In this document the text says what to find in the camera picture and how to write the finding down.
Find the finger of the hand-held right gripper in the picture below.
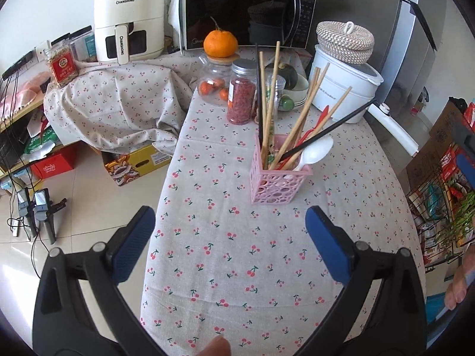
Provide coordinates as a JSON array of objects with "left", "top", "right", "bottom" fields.
[
  {"left": 451, "top": 117, "right": 475, "bottom": 147},
  {"left": 456, "top": 153, "right": 475, "bottom": 193}
]

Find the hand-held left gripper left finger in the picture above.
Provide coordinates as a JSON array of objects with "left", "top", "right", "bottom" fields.
[{"left": 33, "top": 205, "right": 167, "bottom": 356}]

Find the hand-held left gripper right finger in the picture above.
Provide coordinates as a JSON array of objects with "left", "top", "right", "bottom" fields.
[{"left": 293, "top": 205, "right": 427, "bottom": 356}]

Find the pink perforated utensil holder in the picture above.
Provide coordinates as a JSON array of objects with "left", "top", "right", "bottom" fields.
[{"left": 249, "top": 133, "right": 313, "bottom": 205}]

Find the white plastic spoon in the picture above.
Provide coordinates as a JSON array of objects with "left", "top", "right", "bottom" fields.
[{"left": 293, "top": 136, "right": 335, "bottom": 171}]

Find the red plastic spoon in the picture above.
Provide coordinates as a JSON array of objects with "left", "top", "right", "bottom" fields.
[{"left": 278, "top": 106, "right": 331, "bottom": 171}]

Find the person's right hand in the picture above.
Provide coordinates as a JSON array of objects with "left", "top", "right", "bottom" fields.
[{"left": 444, "top": 247, "right": 475, "bottom": 310}]

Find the person's left hand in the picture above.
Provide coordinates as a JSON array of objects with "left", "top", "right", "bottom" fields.
[{"left": 193, "top": 336, "right": 232, "bottom": 356}]

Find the red snack packet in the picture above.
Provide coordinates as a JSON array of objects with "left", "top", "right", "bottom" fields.
[{"left": 440, "top": 146, "right": 464, "bottom": 180}]

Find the brown cardboard box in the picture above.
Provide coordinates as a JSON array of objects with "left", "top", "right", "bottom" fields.
[{"left": 406, "top": 102, "right": 468, "bottom": 190}]

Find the bunch of green herbs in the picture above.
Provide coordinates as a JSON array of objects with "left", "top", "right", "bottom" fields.
[{"left": 455, "top": 193, "right": 475, "bottom": 245}]

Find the yellow printed carton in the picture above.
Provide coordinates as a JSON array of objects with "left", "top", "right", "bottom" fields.
[{"left": 102, "top": 143, "right": 173, "bottom": 187}]

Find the cherry print tablecloth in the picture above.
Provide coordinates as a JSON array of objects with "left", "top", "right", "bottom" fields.
[{"left": 42, "top": 46, "right": 427, "bottom": 356}]

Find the grey black device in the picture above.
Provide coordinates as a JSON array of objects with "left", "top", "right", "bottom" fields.
[
  {"left": 33, "top": 189, "right": 67, "bottom": 245},
  {"left": 17, "top": 187, "right": 38, "bottom": 238}
]

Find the grey refrigerator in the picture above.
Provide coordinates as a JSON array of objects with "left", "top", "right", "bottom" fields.
[{"left": 365, "top": 0, "right": 451, "bottom": 119}]

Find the white electric cooking pot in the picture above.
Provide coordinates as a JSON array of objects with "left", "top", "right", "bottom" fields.
[{"left": 310, "top": 44, "right": 420, "bottom": 156}]

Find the red box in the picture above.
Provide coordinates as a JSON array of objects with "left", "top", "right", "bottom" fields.
[{"left": 30, "top": 144, "right": 78, "bottom": 180}]

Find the blue plastic item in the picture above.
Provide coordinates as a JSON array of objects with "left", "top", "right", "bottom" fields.
[{"left": 426, "top": 293, "right": 461, "bottom": 338}]

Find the green packet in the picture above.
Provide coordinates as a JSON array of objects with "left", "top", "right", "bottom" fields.
[{"left": 24, "top": 130, "right": 60, "bottom": 156}]

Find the woven lidded basket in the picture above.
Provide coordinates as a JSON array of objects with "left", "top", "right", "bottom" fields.
[{"left": 316, "top": 20, "right": 375, "bottom": 65}]

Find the white bowl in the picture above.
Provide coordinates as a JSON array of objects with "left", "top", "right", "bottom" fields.
[{"left": 278, "top": 74, "right": 310, "bottom": 112}]

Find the jar of dried fruit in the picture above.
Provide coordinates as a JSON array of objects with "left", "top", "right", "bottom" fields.
[{"left": 254, "top": 74, "right": 286, "bottom": 125}]

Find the jar of red goji berries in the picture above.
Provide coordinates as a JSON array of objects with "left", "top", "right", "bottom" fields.
[{"left": 226, "top": 59, "right": 258, "bottom": 125}]

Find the dark green pumpkin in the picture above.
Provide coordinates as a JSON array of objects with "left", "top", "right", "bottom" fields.
[{"left": 280, "top": 63, "right": 298, "bottom": 90}]

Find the glass jar with small oranges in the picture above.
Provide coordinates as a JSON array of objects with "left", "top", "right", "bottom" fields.
[{"left": 198, "top": 53, "right": 242, "bottom": 106}]

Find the pink packet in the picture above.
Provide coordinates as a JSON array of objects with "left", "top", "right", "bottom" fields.
[{"left": 0, "top": 72, "right": 50, "bottom": 110}]

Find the red label jar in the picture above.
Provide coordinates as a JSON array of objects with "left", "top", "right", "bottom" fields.
[{"left": 44, "top": 41, "right": 79, "bottom": 90}]

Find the clear plastic container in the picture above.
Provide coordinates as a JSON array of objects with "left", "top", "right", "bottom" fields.
[{"left": 70, "top": 26, "right": 98, "bottom": 63}]

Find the orange mandarin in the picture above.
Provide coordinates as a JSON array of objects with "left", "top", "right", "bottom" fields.
[{"left": 203, "top": 30, "right": 238, "bottom": 57}]

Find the cream air fryer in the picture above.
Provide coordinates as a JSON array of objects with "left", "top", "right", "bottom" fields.
[{"left": 94, "top": 0, "right": 166, "bottom": 64}]

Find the white cloth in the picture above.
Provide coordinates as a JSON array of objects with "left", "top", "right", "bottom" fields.
[{"left": 166, "top": 0, "right": 183, "bottom": 47}]

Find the black microwave oven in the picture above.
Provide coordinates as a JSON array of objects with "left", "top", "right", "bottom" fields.
[{"left": 178, "top": 0, "right": 318, "bottom": 50}]

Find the black wire rack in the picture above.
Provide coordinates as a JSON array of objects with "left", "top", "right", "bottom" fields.
[{"left": 406, "top": 148, "right": 475, "bottom": 271}]

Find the black floor cable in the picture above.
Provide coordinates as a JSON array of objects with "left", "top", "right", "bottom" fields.
[{"left": 31, "top": 235, "right": 48, "bottom": 279}]

